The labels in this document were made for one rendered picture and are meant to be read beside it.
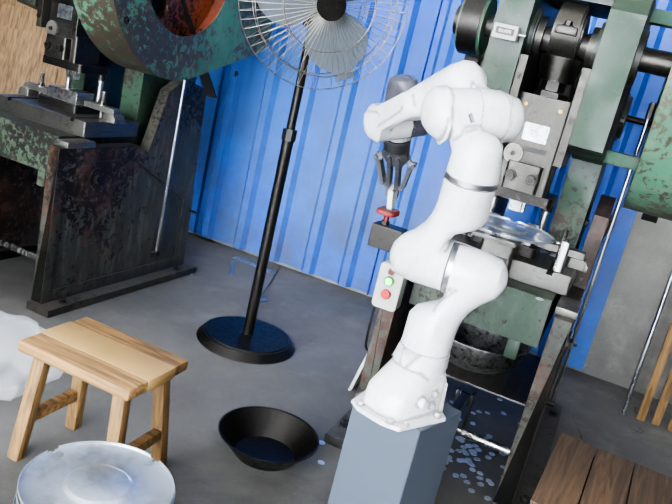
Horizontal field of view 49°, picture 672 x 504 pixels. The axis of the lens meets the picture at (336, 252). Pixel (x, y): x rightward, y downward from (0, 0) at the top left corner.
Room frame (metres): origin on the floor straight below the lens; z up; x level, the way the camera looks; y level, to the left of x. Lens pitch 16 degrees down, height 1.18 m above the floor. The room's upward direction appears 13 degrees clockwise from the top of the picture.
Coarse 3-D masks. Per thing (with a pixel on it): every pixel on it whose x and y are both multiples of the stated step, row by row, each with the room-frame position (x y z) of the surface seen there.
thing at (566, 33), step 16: (560, 16) 2.19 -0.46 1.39; (576, 16) 2.18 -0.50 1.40; (560, 32) 2.17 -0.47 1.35; (576, 32) 2.16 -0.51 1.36; (560, 48) 2.19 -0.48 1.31; (576, 48) 2.19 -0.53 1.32; (544, 64) 2.23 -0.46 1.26; (560, 64) 2.20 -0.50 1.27; (576, 64) 2.21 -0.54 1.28; (544, 80) 2.26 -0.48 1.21; (560, 80) 2.21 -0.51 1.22
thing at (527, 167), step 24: (528, 96) 2.20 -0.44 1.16; (552, 96) 2.21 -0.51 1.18; (528, 120) 2.19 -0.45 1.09; (552, 120) 2.17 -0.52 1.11; (528, 144) 2.18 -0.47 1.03; (552, 144) 2.16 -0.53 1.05; (504, 168) 2.20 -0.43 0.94; (528, 168) 2.15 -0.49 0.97; (552, 168) 2.16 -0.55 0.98; (528, 192) 2.14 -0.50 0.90
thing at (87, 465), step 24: (48, 456) 1.28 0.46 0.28; (72, 456) 1.29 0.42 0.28; (96, 456) 1.31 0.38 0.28; (120, 456) 1.33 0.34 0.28; (144, 456) 1.35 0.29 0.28; (24, 480) 1.19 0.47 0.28; (48, 480) 1.20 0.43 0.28; (72, 480) 1.21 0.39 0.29; (96, 480) 1.23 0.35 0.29; (120, 480) 1.25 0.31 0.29; (144, 480) 1.27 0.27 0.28; (168, 480) 1.29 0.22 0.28
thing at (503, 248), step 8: (472, 232) 2.00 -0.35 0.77; (480, 232) 2.00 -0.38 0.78; (488, 240) 2.10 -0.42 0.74; (496, 240) 1.97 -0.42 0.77; (504, 240) 1.97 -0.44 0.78; (512, 240) 1.99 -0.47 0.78; (480, 248) 2.11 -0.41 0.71; (488, 248) 2.10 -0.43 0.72; (496, 248) 2.09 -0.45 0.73; (504, 248) 2.08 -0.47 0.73; (512, 248) 2.08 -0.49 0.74; (496, 256) 2.09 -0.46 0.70; (504, 256) 2.08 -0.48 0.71; (512, 256) 2.08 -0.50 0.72
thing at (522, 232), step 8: (496, 216) 2.28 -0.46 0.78; (488, 224) 2.11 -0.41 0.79; (496, 224) 2.12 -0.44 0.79; (504, 224) 2.15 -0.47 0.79; (512, 224) 2.19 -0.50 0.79; (520, 224) 2.25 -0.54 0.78; (528, 224) 2.25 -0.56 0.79; (488, 232) 2.01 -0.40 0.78; (496, 232) 2.04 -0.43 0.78; (504, 232) 2.07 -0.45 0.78; (512, 232) 2.08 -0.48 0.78; (520, 232) 2.09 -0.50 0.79; (528, 232) 2.15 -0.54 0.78; (536, 232) 2.18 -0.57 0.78; (544, 232) 2.20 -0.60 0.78; (520, 240) 1.99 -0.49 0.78; (528, 240) 2.03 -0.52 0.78; (536, 240) 2.06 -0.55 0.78; (544, 240) 2.09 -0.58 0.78
